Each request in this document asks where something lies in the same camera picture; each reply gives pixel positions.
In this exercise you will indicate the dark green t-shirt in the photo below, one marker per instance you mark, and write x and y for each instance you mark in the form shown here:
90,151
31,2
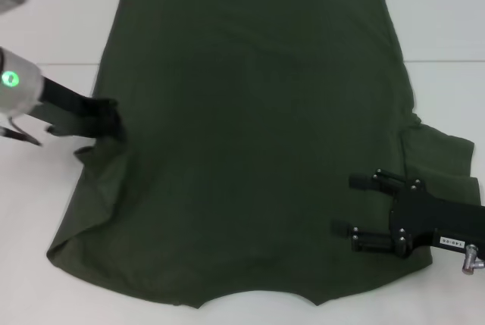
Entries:
246,132

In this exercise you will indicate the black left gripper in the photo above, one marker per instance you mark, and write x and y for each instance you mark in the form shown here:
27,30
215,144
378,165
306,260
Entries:
68,109

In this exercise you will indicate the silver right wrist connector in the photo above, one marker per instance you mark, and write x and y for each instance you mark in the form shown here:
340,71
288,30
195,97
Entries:
471,258

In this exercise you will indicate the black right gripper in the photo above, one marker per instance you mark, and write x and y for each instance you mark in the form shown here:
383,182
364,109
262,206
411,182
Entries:
435,222

